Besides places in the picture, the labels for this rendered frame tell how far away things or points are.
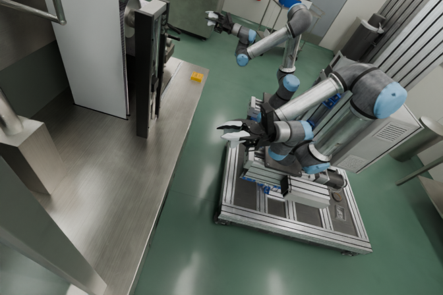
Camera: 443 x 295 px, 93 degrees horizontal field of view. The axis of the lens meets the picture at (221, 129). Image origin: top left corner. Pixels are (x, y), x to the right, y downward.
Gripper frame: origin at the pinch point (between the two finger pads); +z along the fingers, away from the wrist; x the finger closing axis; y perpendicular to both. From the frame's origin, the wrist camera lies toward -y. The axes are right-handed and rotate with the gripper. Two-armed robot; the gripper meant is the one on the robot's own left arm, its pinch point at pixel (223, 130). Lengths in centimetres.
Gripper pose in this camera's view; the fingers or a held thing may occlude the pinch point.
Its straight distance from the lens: 64.6
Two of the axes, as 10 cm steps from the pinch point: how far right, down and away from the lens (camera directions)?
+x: -3.3, -6.5, 6.8
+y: -2.3, 7.5, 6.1
